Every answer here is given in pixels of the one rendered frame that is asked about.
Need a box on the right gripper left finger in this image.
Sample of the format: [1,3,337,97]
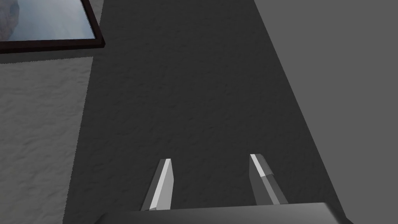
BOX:
[140,158,174,212]

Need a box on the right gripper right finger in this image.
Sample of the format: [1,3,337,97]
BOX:
[249,153,289,206]

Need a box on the dark framed wall picture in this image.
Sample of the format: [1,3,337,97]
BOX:
[0,0,106,54]

